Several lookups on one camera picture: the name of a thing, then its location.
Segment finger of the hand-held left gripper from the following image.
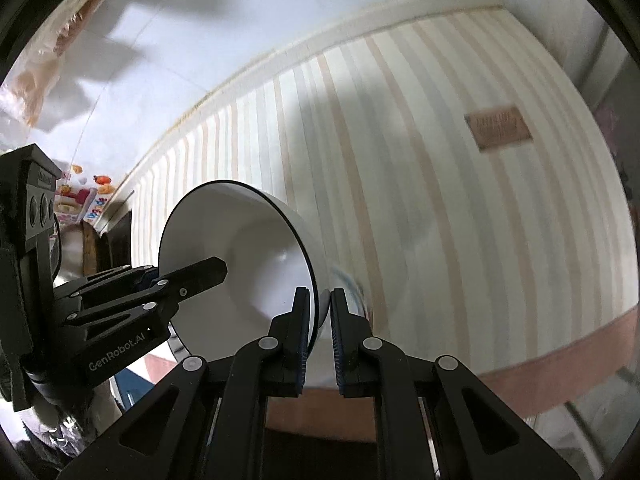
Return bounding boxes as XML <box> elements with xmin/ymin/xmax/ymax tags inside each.
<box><xmin>70</xmin><ymin>256</ymin><xmax>229</xmax><ymax>330</ymax></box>
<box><xmin>54</xmin><ymin>265</ymin><xmax>162</xmax><ymax>307</ymax></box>

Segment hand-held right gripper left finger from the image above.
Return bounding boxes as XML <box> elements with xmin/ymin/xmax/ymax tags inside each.
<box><xmin>57</xmin><ymin>286</ymin><xmax>321</xmax><ymax>480</ymax></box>

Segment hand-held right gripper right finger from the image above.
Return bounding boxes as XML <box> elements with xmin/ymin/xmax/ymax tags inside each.
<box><xmin>329</xmin><ymin>287</ymin><xmax>583</xmax><ymax>480</ymax></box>

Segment white bowl dark rim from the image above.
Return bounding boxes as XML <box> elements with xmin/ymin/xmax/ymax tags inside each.
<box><xmin>157</xmin><ymin>180</ymin><xmax>373</xmax><ymax>361</ymax></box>

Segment black glass gas stove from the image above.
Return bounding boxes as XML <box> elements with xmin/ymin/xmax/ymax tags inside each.
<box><xmin>100</xmin><ymin>205</ymin><xmax>135</xmax><ymax>272</ymax></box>

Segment striped cat print mat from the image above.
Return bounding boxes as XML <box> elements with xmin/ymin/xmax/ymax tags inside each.
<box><xmin>100</xmin><ymin>7</ymin><xmax>640</xmax><ymax>441</ymax></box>

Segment clear plastic bag pink contents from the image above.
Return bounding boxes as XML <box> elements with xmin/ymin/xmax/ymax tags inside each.
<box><xmin>0</xmin><ymin>10</ymin><xmax>88</xmax><ymax>133</ymax></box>

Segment brown mat label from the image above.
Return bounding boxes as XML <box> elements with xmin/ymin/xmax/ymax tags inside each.
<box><xmin>464</xmin><ymin>105</ymin><xmax>533</xmax><ymax>153</ymax></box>

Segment colourful wall stickers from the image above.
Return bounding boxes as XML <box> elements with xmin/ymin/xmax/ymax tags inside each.
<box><xmin>55</xmin><ymin>162</ymin><xmax>120</xmax><ymax>224</ymax></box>

